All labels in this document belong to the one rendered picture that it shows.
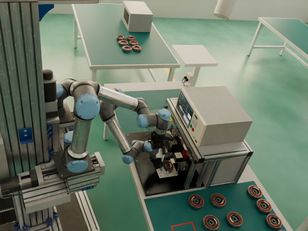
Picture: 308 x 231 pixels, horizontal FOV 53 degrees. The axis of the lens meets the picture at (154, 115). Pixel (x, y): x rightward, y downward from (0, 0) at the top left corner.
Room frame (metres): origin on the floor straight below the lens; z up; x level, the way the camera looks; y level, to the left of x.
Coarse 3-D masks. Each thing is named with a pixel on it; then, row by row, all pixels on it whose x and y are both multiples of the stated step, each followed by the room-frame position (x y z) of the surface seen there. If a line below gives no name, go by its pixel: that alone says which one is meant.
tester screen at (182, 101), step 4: (180, 96) 1.98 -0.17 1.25; (180, 100) 1.96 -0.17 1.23; (184, 100) 1.91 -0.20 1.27; (180, 104) 1.95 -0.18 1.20; (184, 104) 1.90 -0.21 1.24; (188, 104) 1.85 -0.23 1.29; (184, 108) 1.88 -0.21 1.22; (188, 108) 1.83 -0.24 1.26; (180, 112) 1.92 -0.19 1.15; (184, 112) 1.87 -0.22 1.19; (188, 112) 1.82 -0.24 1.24; (192, 112) 1.77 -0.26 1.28
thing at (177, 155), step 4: (176, 152) 1.71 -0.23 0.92; (180, 152) 1.72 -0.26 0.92; (176, 156) 1.67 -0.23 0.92; (180, 156) 1.68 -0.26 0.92; (184, 156) 1.71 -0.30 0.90; (172, 160) 1.66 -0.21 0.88; (176, 160) 1.65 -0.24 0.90; (180, 160) 1.66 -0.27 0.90; (184, 160) 1.67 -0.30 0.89; (188, 160) 1.69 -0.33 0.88; (184, 164) 1.70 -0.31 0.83
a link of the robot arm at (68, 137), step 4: (68, 132) 1.34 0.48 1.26; (72, 132) 1.35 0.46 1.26; (64, 136) 1.30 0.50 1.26; (68, 136) 1.30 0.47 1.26; (64, 140) 1.28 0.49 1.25; (68, 140) 1.27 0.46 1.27; (64, 144) 1.28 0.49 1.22; (68, 144) 1.26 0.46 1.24; (64, 148) 1.26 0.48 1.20; (64, 152) 1.28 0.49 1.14
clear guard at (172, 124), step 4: (152, 112) 1.95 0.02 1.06; (156, 112) 1.96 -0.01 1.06; (172, 116) 1.95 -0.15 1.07; (172, 124) 1.86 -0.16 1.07; (176, 124) 1.87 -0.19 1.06; (144, 128) 1.79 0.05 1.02; (148, 128) 1.78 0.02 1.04; (152, 128) 1.77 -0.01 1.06; (168, 128) 1.80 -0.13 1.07; (172, 128) 1.81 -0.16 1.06; (176, 128) 1.82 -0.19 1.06; (144, 132) 1.76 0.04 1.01; (148, 132) 1.74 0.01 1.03
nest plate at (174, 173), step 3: (171, 162) 1.73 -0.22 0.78; (174, 168) 1.67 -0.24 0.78; (159, 171) 1.61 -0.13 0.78; (174, 171) 1.64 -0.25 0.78; (159, 174) 1.58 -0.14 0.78; (162, 174) 1.59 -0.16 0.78; (165, 174) 1.60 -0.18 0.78; (171, 174) 1.61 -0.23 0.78; (174, 174) 1.61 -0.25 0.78; (177, 174) 1.62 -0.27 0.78; (159, 177) 1.56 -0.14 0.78; (162, 177) 1.57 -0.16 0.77
